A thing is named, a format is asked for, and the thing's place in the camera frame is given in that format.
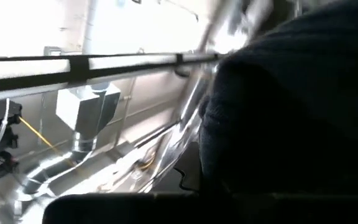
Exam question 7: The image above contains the yellow ceiling cable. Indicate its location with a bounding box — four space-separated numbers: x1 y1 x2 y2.
17 115 76 167

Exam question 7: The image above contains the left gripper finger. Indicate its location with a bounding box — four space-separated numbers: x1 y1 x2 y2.
175 142 201 192

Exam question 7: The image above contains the silver air duct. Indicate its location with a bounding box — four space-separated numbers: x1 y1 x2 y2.
17 82 122 195

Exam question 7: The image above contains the dark blue clothing pile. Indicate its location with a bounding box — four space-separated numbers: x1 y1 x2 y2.
197 0 358 195

